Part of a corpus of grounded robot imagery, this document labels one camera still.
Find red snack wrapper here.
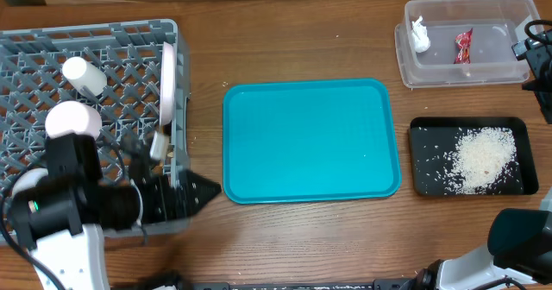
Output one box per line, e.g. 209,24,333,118
455,29,473,64

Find white napkin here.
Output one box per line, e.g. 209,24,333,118
411,16,430,54

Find white round plate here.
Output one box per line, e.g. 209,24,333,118
160,42,176,127

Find pink plastic cup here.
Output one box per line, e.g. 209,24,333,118
45,101,102,139

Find grey-white small bowl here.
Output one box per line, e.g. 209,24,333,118
12,168,48,196

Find white plastic cup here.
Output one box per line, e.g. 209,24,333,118
61,56,107,97

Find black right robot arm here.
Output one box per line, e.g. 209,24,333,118
400,20,551,289

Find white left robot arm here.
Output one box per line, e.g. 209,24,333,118
1,133,222,289

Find grey dishwasher rack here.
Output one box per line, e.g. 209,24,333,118
0,19,191,246

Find clear plastic container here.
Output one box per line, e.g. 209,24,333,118
394,0,540,89

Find teal plastic tray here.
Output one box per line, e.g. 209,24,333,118
223,79,402,205

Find pile of rice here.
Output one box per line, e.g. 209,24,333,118
416,126,521,195

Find black plastic bin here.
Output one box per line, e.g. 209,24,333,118
409,117,539,197

